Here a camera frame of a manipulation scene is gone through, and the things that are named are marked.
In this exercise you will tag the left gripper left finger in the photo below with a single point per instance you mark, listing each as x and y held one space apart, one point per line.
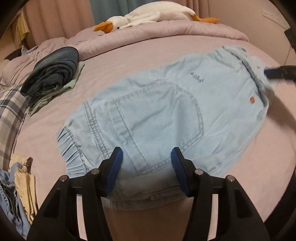
57 218

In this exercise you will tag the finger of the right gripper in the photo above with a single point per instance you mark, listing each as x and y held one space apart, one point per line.
287 72

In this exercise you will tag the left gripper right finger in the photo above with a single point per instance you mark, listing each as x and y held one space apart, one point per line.
238 218

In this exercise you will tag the light blue strawberry pants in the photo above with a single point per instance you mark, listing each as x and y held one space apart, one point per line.
210 106

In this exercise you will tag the cream folded cloth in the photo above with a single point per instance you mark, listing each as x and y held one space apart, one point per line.
25 183

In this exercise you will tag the blue crumpled cloth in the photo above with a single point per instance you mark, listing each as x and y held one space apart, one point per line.
11 202

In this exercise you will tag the pink bed sheet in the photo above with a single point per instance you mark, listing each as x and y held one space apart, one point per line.
264 169

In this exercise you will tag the light green folded garment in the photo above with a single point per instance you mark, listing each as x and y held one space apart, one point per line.
35 105

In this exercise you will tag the plaid pillow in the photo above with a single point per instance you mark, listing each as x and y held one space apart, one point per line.
13 112

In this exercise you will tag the white goose plush toy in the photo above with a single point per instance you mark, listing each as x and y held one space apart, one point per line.
149 13

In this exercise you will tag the dark blue folded jeans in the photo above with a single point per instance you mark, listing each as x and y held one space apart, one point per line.
52 72

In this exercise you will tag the pink quilted duvet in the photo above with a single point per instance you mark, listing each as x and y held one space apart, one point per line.
90 44

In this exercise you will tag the teal curtain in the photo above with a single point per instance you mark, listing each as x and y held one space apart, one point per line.
104 9

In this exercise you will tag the yellow hanging cloth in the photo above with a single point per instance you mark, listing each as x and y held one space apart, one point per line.
22 29

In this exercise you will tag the pink curtain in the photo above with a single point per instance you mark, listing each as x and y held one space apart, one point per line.
53 18

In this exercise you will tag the white wall power strip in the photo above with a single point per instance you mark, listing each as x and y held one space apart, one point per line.
280 21

